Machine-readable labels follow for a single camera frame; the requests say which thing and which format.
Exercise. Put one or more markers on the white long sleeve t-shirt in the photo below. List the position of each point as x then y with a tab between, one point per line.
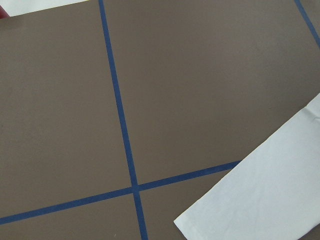
272	194

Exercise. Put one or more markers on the red object at corner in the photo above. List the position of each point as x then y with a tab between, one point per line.
3	13

